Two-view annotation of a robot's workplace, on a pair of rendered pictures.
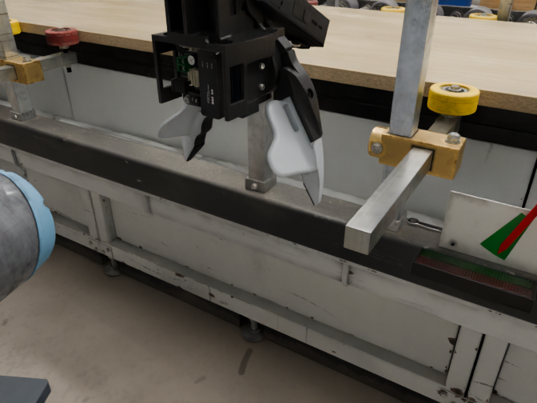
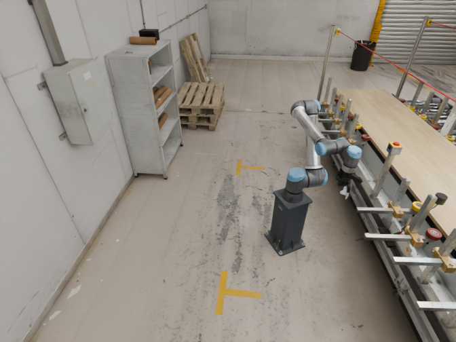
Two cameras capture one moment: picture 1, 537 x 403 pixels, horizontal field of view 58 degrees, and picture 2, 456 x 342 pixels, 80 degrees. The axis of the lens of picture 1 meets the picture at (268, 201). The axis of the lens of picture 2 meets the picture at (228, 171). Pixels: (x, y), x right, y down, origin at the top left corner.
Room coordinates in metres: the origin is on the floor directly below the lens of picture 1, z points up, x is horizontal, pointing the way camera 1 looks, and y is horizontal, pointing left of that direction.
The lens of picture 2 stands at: (-1.05, -0.88, 2.23)
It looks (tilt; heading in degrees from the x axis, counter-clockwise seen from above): 36 degrees down; 61
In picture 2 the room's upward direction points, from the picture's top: straight up
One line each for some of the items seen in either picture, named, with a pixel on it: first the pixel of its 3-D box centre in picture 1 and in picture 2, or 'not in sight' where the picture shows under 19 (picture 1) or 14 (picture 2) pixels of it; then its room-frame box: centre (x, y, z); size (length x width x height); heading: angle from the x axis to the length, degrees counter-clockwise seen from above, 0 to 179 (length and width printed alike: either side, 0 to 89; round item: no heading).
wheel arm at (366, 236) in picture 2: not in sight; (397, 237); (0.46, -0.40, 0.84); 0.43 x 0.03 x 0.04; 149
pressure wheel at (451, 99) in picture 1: (448, 118); (416, 210); (0.79, -0.31, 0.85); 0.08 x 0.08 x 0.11
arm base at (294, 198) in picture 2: not in sight; (293, 192); (0.34, 0.44, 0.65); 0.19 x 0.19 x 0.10
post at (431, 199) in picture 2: not in sight; (416, 223); (0.57, -0.42, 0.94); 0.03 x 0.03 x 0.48; 59
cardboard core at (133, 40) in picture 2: not in sight; (143, 41); (-0.26, 2.59, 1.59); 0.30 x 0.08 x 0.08; 145
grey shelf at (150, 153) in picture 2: not in sight; (152, 110); (-0.32, 2.50, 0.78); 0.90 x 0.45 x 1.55; 55
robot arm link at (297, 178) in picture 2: not in sight; (296, 179); (0.35, 0.44, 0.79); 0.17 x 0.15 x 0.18; 162
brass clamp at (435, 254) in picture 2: not in sight; (443, 259); (0.43, -0.65, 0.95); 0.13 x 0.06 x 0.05; 59
